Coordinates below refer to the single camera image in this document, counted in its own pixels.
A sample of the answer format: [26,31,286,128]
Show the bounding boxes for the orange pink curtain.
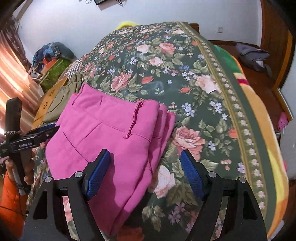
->
[1,19,44,132]

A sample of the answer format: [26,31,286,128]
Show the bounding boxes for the pink pants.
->
[45,84,175,235]

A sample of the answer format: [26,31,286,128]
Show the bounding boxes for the pile of blue clothes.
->
[32,42,75,68]

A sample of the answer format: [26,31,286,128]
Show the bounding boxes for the small black wall monitor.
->
[93,0,107,5]

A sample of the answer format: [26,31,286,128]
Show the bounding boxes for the wooden lap desk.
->
[31,77,68,130]

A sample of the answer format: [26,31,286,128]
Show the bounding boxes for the striped colourful blanket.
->
[60,54,88,78]

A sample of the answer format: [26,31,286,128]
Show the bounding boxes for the grey backpack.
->
[235,43,273,78]

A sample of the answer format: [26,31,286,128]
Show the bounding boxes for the person's left hand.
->
[5,151,35,185]

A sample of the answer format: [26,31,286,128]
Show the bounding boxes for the olive green pants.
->
[43,74,83,123]

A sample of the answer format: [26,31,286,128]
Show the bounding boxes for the yellow orange fleece blanket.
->
[215,46,289,240]

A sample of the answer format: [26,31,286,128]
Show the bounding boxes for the brown wooden door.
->
[260,1,295,90]

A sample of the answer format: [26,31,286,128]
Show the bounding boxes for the orange sleeve forearm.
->
[1,173,28,239]

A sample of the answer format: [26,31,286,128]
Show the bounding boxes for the floral bed cover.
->
[76,22,276,240]

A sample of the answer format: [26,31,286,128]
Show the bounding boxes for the yellow foam bed rail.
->
[116,21,137,30]

